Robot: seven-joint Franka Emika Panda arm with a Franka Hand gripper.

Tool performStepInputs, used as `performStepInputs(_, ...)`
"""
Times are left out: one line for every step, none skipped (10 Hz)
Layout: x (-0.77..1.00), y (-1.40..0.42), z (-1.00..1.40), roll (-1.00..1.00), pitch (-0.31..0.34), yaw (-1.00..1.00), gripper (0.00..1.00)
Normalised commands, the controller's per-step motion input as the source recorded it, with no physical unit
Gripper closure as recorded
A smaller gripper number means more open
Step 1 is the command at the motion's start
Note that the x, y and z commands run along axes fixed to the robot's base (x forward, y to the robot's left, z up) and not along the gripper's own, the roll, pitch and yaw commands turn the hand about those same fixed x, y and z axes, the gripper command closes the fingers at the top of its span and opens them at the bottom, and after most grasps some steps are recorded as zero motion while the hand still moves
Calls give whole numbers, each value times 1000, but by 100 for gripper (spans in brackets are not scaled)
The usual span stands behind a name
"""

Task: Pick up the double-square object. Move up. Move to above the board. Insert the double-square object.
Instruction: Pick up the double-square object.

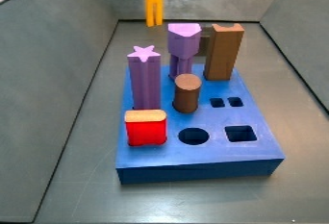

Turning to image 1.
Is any brown notched rectangular peg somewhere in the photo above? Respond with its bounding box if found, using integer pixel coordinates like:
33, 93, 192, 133
203, 23, 244, 81

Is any purple pentagon peg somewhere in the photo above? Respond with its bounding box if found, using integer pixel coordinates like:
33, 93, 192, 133
167, 23, 201, 79

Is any purple star peg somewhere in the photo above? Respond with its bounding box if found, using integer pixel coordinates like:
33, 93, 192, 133
126, 45, 160, 110

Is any yellow double-square peg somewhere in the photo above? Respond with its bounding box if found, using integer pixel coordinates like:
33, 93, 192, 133
145, 0, 163, 27

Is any blue peg board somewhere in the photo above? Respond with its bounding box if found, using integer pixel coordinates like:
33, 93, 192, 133
114, 66, 284, 184

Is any red block peg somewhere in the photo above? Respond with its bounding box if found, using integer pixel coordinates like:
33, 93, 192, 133
124, 110, 167, 146

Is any brown cylinder peg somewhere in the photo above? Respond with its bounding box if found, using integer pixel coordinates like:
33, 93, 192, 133
172, 74, 201, 113

